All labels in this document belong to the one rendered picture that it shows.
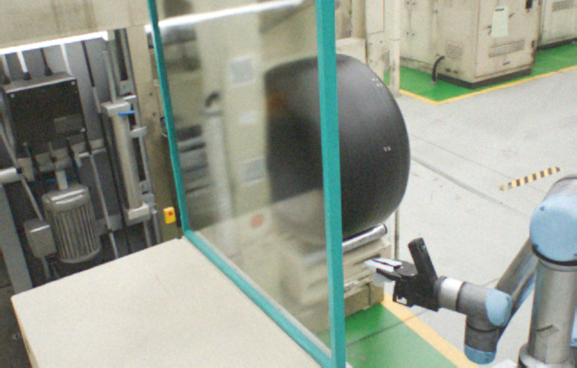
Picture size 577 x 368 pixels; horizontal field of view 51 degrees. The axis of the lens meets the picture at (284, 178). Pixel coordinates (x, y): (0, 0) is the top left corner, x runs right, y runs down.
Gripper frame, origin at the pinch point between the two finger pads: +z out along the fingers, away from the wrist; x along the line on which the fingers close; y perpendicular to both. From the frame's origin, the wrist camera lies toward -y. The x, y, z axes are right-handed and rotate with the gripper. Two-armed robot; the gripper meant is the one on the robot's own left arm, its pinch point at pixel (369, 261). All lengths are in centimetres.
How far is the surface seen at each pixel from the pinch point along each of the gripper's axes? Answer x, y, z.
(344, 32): 614, 4, 366
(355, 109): 19.1, -33.8, 16.5
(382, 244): 40.1, 14.5, 15.7
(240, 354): -64, -12, -11
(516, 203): 265, 71, 30
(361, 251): 33.4, 15.4, 19.9
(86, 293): -66, -12, 25
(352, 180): 12.6, -15.5, 13.0
